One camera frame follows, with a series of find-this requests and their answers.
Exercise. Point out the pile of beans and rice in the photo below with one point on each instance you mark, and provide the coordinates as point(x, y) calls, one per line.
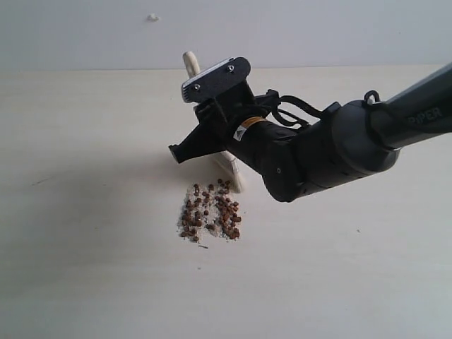
point(210, 209)

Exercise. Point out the white wooden paint brush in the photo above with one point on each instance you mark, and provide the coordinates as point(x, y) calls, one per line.
point(224, 160)

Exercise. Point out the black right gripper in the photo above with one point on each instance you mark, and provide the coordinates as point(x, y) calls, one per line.
point(225, 119)

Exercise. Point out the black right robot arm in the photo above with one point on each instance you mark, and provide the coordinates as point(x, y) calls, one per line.
point(299, 150)

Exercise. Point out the small white wall fixture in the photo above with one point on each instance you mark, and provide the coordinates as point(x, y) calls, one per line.
point(153, 17)

